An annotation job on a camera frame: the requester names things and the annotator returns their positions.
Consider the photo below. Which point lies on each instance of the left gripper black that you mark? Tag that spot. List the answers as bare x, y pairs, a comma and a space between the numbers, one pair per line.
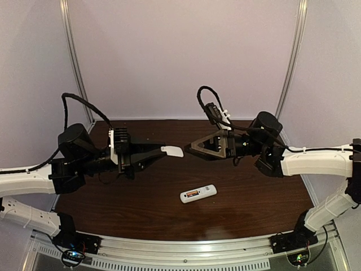
126, 157

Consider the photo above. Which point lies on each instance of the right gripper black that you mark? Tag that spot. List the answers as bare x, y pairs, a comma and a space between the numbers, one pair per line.
230, 144

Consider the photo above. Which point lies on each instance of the white battery cover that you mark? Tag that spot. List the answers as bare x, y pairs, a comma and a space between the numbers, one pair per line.
172, 151

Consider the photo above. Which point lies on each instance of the orange AA battery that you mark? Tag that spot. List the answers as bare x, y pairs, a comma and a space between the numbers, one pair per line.
192, 193

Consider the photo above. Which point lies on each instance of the white remote control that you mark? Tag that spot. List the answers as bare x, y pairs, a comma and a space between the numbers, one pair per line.
204, 192

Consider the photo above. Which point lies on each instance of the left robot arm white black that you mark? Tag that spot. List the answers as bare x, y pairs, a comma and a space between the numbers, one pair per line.
80, 158

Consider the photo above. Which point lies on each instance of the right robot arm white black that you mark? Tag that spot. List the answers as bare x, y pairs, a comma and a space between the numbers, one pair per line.
276, 160

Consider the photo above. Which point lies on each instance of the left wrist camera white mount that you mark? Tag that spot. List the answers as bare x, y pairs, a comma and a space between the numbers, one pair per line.
119, 142

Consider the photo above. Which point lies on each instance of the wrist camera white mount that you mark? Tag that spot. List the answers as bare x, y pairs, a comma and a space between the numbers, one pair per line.
119, 142
217, 117

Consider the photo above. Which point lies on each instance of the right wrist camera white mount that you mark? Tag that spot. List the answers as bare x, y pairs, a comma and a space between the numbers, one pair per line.
217, 117

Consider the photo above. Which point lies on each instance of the curved aluminium front rail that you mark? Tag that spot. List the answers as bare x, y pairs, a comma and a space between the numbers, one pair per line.
254, 253

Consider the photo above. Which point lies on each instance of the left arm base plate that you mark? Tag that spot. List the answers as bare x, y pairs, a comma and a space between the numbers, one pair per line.
86, 243

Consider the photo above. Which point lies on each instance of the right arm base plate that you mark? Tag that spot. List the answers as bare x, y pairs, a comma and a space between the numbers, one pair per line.
284, 242

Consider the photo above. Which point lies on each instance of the left aluminium frame post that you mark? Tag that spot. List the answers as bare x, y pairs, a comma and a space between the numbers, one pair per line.
65, 15

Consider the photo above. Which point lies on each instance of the aluminium frame post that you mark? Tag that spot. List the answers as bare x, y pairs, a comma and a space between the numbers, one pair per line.
65, 15
299, 29

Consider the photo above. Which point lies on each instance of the right aluminium frame post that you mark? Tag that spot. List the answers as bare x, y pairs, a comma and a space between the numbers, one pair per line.
299, 29

